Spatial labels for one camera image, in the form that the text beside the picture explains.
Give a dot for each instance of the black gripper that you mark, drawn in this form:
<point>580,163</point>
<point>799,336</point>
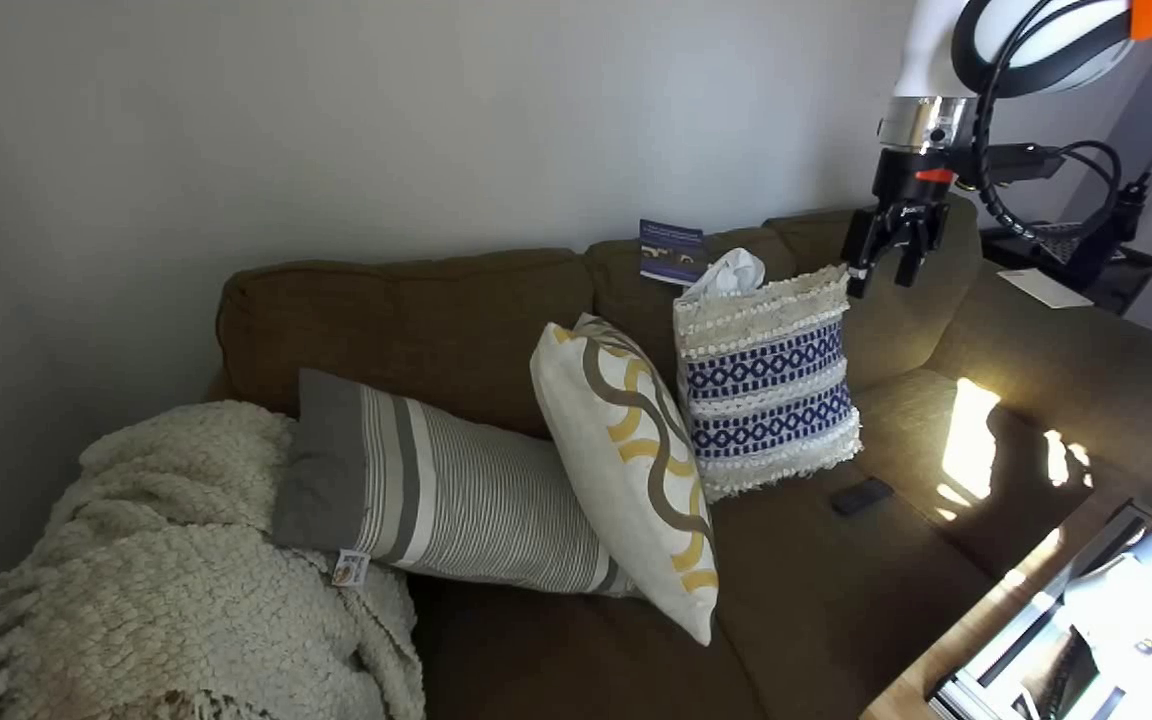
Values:
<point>903,181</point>

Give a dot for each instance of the black remote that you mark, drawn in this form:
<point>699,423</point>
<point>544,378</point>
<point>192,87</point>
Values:
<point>859,498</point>

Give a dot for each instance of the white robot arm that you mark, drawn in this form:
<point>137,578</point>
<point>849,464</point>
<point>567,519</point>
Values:
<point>960,56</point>

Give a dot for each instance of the blue and white pillow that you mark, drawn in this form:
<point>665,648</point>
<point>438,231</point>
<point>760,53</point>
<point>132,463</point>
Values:
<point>765,378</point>

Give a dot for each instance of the white yellow wave pillow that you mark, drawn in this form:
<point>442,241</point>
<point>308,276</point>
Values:
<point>631,463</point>

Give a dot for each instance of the grey striped pillow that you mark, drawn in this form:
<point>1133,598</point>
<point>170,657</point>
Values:
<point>420,490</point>

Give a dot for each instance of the white paper on armrest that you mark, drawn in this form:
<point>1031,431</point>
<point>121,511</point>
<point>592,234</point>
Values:
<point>1045,291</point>

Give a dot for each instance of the brown fabric sofa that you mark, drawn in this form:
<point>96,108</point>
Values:
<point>995,416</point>

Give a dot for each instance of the black stand behind sofa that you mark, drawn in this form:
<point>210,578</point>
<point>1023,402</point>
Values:
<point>1100,267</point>

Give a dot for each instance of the wooden side table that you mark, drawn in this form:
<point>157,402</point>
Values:
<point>1059,637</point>

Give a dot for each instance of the cream knitted blanket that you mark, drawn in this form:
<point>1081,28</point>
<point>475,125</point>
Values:
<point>157,594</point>

